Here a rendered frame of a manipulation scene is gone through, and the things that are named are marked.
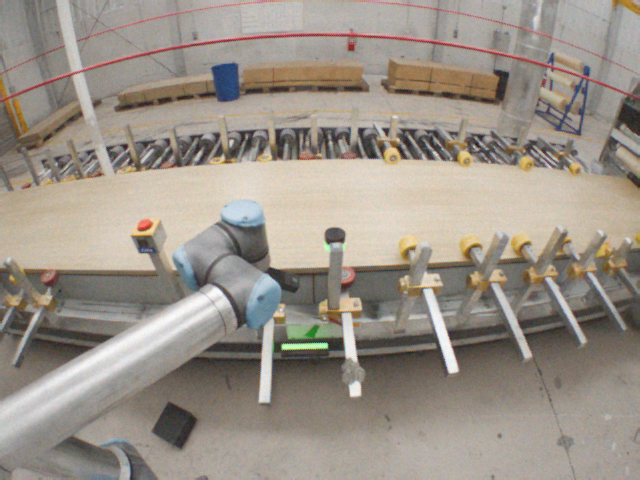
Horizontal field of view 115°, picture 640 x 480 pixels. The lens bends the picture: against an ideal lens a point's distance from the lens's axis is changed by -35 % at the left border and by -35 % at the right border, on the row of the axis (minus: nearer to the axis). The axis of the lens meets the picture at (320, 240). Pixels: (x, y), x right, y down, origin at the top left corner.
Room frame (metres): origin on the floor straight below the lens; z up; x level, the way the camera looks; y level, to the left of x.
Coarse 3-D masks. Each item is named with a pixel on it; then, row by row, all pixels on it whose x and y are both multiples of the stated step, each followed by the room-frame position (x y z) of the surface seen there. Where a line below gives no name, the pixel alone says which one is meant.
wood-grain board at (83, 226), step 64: (64, 192) 1.34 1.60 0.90; (128, 192) 1.28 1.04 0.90; (192, 192) 1.24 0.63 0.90; (256, 192) 1.23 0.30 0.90; (320, 192) 1.22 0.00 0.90; (384, 192) 1.23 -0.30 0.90; (448, 192) 1.25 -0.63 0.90; (512, 192) 1.28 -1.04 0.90; (576, 192) 1.34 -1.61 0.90; (0, 256) 0.76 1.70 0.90; (64, 256) 0.78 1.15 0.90; (128, 256) 0.79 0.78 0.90; (320, 256) 0.80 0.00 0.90; (384, 256) 0.80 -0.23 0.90; (448, 256) 0.80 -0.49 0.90; (512, 256) 0.79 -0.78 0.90
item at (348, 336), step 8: (344, 296) 0.65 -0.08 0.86; (344, 320) 0.55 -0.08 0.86; (344, 328) 0.52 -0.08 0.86; (352, 328) 0.52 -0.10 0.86; (344, 336) 0.50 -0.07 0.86; (352, 336) 0.50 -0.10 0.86; (344, 344) 0.48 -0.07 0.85; (352, 344) 0.47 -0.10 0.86; (352, 352) 0.44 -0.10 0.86; (352, 392) 0.31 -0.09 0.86; (360, 392) 0.31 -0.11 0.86
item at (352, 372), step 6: (348, 360) 0.41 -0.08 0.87; (342, 366) 0.39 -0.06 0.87; (348, 366) 0.39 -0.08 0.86; (354, 366) 0.38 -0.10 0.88; (348, 372) 0.37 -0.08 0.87; (354, 372) 0.37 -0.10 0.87; (360, 372) 0.37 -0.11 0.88; (342, 378) 0.36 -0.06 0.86; (348, 378) 0.35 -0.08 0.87; (354, 378) 0.35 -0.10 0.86; (360, 378) 0.35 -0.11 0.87; (348, 384) 0.34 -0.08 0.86
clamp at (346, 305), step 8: (320, 304) 0.61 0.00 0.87; (344, 304) 0.61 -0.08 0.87; (352, 304) 0.61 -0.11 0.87; (360, 304) 0.61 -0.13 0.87; (320, 312) 0.59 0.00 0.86; (328, 312) 0.58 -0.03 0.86; (336, 312) 0.58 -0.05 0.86; (344, 312) 0.59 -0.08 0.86; (352, 312) 0.59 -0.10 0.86; (360, 312) 0.59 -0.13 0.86
